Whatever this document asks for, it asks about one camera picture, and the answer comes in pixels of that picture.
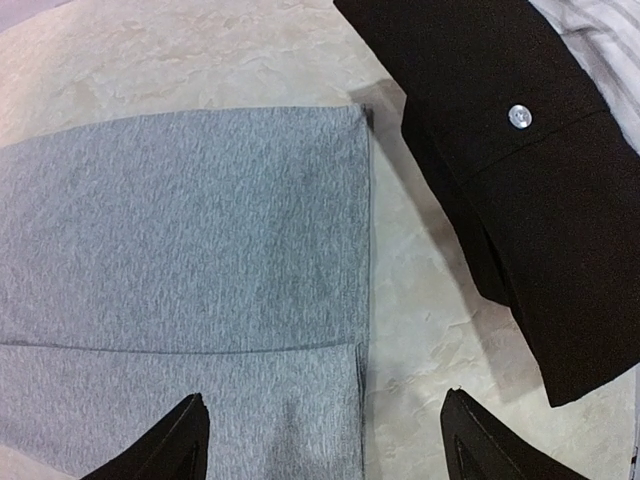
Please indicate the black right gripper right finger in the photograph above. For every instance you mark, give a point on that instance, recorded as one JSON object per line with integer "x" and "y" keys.
{"x": 479, "y": 446}

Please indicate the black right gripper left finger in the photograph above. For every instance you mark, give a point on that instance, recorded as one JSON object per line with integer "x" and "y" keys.
{"x": 176, "y": 447}

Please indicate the grey tank top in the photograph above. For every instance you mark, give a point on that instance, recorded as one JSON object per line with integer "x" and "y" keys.
{"x": 225, "y": 253}

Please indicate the black shirt with buttons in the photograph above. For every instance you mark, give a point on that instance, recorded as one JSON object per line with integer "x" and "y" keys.
{"x": 532, "y": 169}

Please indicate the white striped garment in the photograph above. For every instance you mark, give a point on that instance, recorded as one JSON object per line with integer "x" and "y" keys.
{"x": 604, "y": 37}

